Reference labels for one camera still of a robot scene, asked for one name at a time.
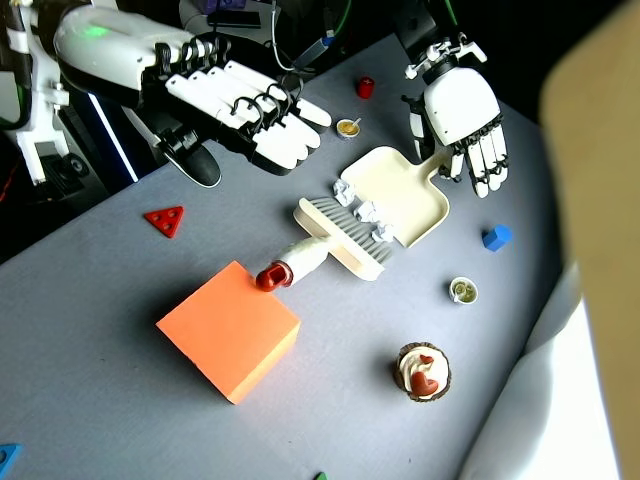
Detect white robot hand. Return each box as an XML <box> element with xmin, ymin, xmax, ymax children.
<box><xmin>402</xmin><ymin>62</ymin><xmax>510</xmax><ymax>199</ymax></box>
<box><xmin>52</xmin><ymin>4</ymin><xmax>334</xmax><ymax>190</ymax></box>

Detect cream plastic dustpan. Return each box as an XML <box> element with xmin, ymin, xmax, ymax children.
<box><xmin>339</xmin><ymin>145</ymin><xmax>450</xmax><ymax>250</ymax></box>

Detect cream hand broom grey bristles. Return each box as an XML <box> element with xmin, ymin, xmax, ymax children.
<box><xmin>255</xmin><ymin>196</ymin><xmax>392</xmax><ymax>293</ymax></box>

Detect white bowl of yellow soup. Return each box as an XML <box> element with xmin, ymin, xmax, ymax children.
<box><xmin>335</xmin><ymin>117</ymin><xmax>362</xmax><ymax>141</ymax></box>

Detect blue hexagonal block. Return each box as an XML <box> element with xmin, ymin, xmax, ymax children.
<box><xmin>482</xmin><ymin>224</ymin><xmax>514</xmax><ymax>253</ymax></box>

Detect tan blurred board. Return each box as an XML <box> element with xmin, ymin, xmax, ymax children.
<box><xmin>538</xmin><ymin>0</ymin><xmax>640</xmax><ymax>480</ymax></box>

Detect grey adapter with blue plug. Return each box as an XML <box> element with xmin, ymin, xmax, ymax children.
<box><xmin>292</xmin><ymin>29</ymin><xmax>336</xmax><ymax>71</ymax></box>

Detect red triangle block with holes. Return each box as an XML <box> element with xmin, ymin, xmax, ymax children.
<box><xmin>143</xmin><ymin>205</ymin><xmax>185</xmax><ymax>239</ymax></box>

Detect white bowl of green soup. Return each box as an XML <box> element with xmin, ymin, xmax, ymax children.
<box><xmin>448</xmin><ymin>275</ymin><xmax>479</xmax><ymax>305</ymax></box>

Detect grey table cloth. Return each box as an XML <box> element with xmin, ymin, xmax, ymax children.
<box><xmin>0</xmin><ymin>32</ymin><xmax>584</xmax><ymax>480</ymax></box>

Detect toy cupcake with red hearts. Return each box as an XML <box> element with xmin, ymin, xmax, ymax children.
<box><xmin>393</xmin><ymin>341</ymin><xmax>453</xmax><ymax>403</ymax></box>

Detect large orange block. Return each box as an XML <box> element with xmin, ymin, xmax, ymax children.
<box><xmin>155</xmin><ymin>259</ymin><xmax>302</xmax><ymax>406</ymax></box>

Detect white fabric backdrop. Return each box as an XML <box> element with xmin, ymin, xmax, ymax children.
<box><xmin>457</xmin><ymin>259</ymin><xmax>624</xmax><ymax>480</ymax></box>

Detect flat blue block with holes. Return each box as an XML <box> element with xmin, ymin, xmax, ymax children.
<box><xmin>0</xmin><ymin>443</ymin><xmax>24</xmax><ymax>474</ymax></box>

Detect post with blue light strip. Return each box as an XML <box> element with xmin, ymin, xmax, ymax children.
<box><xmin>87</xmin><ymin>92</ymin><xmax>140</xmax><ymax>184</ymax></box>

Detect green cable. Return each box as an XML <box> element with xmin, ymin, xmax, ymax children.
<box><xmin>322</xmin><ymin>0</ymin><xmax>352</xmax><ymax>46</ymax></box>

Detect thin white cable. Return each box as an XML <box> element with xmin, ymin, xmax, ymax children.
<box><xmin>268</xmin><ymin>0</ymin><xmax>302</xmax><ymax>72</ymax></box>

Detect red and black twisted wire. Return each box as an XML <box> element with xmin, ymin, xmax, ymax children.
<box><xmin>0</xmin><ymin>162</ymin><xmax>17</xmax><ymax>202</ymax></box>

